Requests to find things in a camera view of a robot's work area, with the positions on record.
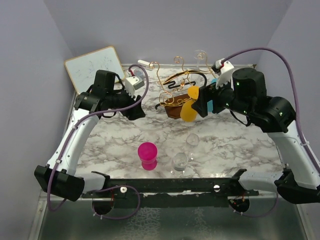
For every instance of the small clear blue cup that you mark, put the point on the small clear blue cup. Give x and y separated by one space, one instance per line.
139 73

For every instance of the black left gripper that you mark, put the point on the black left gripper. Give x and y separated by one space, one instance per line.
134 112

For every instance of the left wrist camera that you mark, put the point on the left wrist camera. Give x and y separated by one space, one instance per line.
132 84

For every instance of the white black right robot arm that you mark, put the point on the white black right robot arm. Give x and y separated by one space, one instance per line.
298 183

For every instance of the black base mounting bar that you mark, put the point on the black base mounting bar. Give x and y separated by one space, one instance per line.
172 192

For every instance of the white whiteboard eraser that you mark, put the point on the white whiteboard eraser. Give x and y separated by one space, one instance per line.
143 63

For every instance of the yellow plastic wine glass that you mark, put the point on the yellow plastic wine glass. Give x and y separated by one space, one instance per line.
187 113

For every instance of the gold wire wine glass rack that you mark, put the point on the gold wire wine glass rack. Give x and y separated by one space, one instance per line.
174 89

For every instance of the small whiteboard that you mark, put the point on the small whiteboard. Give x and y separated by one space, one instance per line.
82 69

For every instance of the clear wine glass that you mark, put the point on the clear wine glass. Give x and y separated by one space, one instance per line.
201 56

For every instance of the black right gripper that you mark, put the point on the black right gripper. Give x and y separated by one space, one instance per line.
206 93

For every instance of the clear glass near front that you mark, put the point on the clear glass near front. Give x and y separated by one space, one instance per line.
180 162

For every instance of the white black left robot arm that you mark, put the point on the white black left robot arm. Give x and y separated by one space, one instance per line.
58 176

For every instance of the pink plastic wine glass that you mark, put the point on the pink plastic wine glass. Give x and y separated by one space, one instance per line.
147 153

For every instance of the blue plastic wine glass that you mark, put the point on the blue plastic wine glass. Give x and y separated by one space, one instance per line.
210 105

